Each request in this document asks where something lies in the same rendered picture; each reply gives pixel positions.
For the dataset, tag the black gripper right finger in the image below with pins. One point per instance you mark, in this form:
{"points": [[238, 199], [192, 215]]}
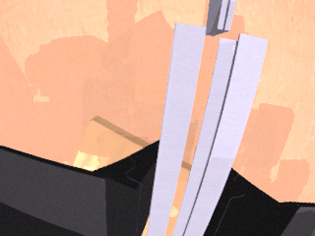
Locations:
{"points": [[245, 210]]}

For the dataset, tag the light orange wooden board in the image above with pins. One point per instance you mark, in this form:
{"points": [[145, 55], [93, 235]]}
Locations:
{"points": [[104, 143]]}

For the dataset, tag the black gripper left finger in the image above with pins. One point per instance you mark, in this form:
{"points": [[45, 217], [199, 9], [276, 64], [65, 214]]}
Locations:
{"points": [[110, 201]]}

